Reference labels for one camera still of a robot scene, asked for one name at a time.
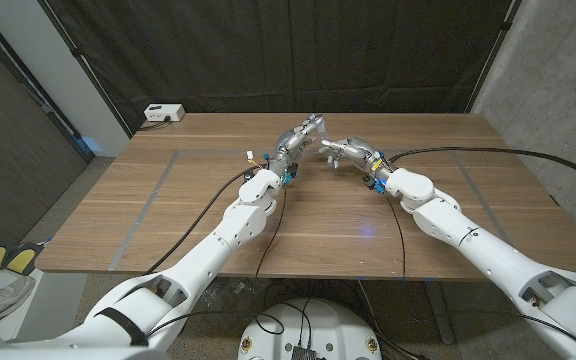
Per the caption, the black curtain backdrop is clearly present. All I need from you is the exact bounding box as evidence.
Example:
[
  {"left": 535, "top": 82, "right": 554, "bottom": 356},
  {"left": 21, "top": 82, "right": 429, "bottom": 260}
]
[{"left": 37, "top": 0, "right": 522, "bottom": 136}]

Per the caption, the clear plastic bag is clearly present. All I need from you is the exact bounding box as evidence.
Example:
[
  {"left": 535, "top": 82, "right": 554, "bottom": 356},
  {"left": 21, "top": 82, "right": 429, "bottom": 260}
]
[{"left": 207, "top": 279, "right": 257, "bottom": 321}]

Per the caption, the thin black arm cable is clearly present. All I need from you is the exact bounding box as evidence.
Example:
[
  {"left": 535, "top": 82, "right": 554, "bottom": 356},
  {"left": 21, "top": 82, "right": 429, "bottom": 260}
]
[
  {"left": 382, "top": 192, "right": 408, "bottom": 281},
  {"left": 145, "top": 184, "right": 289, "bottom": 336}
]

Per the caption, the black backdrop pole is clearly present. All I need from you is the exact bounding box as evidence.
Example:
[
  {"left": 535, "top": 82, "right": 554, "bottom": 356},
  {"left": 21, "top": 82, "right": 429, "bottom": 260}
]
[
  {"left": 465, "top": 0, "right": 522, "bottom": 114},
  {"left": 37, "top": 0, "right": 134, "bottom": 139}
]

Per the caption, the grey table leg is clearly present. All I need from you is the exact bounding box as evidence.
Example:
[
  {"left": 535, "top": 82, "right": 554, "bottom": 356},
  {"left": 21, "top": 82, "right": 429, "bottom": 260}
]
[{"left": 422, "top": 280, "right": 457, "bottom": 345}]

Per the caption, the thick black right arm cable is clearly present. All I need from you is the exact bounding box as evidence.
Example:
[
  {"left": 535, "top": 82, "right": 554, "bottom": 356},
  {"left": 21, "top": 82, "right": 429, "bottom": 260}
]
[{"left": 387, "top": 146, "right": 576, "bottom": 196}]

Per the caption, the clear tape roll green dispenser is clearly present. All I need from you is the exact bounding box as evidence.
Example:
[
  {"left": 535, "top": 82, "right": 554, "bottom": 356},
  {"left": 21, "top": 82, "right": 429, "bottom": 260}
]
[{"left": 311, "top": 115, "right": 329, "bottom": 149}]

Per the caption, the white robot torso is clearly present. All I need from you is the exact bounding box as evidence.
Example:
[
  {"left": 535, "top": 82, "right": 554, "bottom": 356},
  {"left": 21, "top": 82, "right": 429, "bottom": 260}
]
[{"left": 237, "top": 298, "right": 383, "bottom": 360}]

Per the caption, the grey tape outline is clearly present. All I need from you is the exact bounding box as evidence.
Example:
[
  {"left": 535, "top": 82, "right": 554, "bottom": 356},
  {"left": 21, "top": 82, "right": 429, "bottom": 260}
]
[{"left": 109, "top": 148, "right": 534, "bottom": 280}]

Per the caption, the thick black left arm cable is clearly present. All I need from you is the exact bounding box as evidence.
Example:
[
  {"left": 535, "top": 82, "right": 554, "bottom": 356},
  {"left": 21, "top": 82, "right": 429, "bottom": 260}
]
[{"left": 142, "top": 164, "right": 269, "bottom": 276}]

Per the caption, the black outlet box cable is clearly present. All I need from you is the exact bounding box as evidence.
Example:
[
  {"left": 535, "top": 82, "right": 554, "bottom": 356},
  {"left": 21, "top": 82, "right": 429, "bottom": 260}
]
[{"left": 140, "top": 117, "right": 172, "bottom": 132}]

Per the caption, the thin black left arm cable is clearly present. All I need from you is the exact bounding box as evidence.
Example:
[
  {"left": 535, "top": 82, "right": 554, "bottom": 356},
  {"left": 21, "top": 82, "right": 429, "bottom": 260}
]
[{"left": 145, "top": 184, "right": 289, "bottom": 336}]

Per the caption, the black wall rail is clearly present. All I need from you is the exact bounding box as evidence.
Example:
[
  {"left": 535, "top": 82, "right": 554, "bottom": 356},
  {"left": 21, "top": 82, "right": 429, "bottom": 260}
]
[{"left": 0, "top": 7, "right": 95, "bottom": 162}]

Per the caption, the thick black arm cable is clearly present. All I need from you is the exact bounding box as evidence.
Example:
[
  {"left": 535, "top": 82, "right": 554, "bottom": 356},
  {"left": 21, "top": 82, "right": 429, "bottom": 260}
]
[
  {"left": 142, "top": 164, "right": 269, "bottom": 276},
  {"left": 387, "top": 146, "right": 576, "bottom": 196}
]

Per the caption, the white power outlet box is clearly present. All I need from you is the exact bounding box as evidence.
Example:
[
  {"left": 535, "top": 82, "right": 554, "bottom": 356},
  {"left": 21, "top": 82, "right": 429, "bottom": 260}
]
[{"left": 143, "top": 103, "right": 186, "bottom": 123}]

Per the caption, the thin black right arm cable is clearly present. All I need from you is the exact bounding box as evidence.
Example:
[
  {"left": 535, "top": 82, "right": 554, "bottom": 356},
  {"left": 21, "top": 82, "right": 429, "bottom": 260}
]
[{"left": 382, "top": 192, "right": 408, "bottom": 281}]

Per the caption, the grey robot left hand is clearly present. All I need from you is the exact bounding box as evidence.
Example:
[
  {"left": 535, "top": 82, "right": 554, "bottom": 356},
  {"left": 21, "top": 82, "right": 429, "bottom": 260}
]
[{"left": 265, "top": 113, "right": 327, "bottom": 184}]

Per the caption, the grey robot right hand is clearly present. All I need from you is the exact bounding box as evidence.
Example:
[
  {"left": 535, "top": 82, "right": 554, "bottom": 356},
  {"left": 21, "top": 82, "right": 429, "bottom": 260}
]
[{"left": 317, "top": 136, "right": 394, "bottom": 194}]

